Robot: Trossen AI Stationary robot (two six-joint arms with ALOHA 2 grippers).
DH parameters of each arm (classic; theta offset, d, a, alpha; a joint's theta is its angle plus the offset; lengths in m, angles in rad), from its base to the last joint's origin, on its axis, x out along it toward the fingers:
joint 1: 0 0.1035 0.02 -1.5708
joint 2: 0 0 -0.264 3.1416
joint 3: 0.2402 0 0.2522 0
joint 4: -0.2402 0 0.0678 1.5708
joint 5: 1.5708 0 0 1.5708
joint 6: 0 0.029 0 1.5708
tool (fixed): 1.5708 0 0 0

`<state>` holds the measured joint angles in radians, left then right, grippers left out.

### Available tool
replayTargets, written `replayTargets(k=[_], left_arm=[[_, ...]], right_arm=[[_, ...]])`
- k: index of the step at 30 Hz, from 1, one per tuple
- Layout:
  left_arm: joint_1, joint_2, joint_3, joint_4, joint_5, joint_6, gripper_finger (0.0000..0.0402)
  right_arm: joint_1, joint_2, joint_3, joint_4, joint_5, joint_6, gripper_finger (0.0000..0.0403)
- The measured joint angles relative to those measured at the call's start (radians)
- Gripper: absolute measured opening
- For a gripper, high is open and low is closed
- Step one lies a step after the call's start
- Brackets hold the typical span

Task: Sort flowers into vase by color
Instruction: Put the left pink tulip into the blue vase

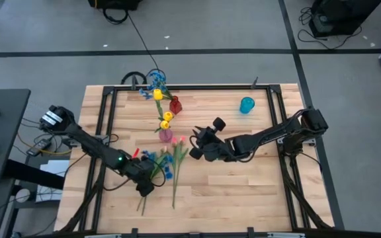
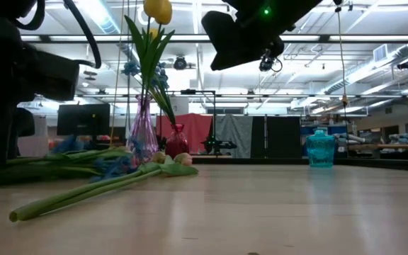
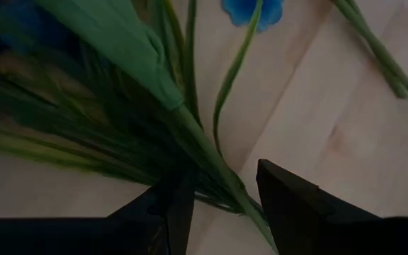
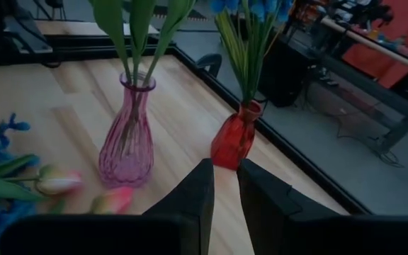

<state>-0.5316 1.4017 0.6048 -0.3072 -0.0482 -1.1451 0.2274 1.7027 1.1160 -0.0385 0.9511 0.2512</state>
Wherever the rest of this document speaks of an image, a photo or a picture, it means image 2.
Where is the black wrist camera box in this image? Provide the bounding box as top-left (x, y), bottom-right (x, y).
top-left (21, 49), bottom-right (81, 103)

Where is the red glass vase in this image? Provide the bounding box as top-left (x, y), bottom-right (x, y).
top-left (164, 123), bottom-right (190, 159)

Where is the white ceiling air vent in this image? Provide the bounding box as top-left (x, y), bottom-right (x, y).
top-left (373, 43), bottom-right (389, 63)

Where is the red cloth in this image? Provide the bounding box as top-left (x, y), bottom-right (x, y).
top-left (156, 113), bottom-right (214, 154)

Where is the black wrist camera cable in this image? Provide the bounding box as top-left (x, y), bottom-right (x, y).
top-left (62, 0), bottom-right (102, 70)

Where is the black aluminium table frame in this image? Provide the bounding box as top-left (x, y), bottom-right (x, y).
top-left (189, 157), bottom-right (408, 173)

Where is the hanging black camera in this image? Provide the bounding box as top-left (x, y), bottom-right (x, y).
top-left (259, 48), bottom-right (283, 74)

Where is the teal glass vase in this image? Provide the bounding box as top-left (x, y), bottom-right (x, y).
top-left (305, 129), bottom-right (336, 169)

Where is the purple glass vase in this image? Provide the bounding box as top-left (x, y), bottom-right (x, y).
top-left (125, 94), bottom-right (159, 167)

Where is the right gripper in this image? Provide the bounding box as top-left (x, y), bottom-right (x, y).
top-left (200, 10), bottom-right (285, 71)

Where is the black overhead rail with lights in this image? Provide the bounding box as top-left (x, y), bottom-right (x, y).
top-left (19, 33), bottom-right (408, 45)

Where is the wooden workbench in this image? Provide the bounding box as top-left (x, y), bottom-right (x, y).
top-left (345, 142), bottom-right (408, 160)

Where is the thin hanging cable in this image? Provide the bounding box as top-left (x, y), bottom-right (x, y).
top-left (125, 0), bottom-right (131, 123)
top-left (110, 0), bottom-right (126, 147)

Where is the pale room divider panel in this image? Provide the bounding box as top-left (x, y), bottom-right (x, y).
top-left (16, 115), bottom-right (49, 157)

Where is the white ring light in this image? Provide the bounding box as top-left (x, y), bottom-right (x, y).
top-left (137, 6), bottom-right (148, 26)

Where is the blue crate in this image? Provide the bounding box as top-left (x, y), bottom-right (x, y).
top-left (301, 124), bottom-right (349, 136)

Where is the black monitor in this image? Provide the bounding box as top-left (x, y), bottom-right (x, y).
top-left (56, 103), bottom-right (111, 137)

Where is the blue artificial flower stem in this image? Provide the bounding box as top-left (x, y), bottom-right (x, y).
top-left (152, 62), bottom-right (179, 125)
top-left (0, 137), bottom-right (148, 188)
top-left (0, 136), bottom-right (130, 167)
top-left (120, 59), bottom-right (179, 125)

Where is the black curtain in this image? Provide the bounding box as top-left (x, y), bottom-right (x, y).
top-left (251, 115), bottom-right (302, 159)

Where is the round black ceiling fixture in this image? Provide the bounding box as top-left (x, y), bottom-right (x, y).
top-left (174, 55), bottom-right (188, 71)

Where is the thin black overhead rail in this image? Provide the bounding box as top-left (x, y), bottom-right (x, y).
top-left (72, 93), bottom-right (408, 99)

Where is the hanging cable with yellow plug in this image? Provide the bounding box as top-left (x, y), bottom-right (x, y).
top-left (334, 0), bottom-right (350, 159)

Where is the black stand frame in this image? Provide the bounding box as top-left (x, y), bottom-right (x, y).
top-left (159, 89), bottom-right (217, 157)

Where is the grey cloth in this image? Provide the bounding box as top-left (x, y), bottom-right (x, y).
top-left (213, 115), bottom-right (254, 159)

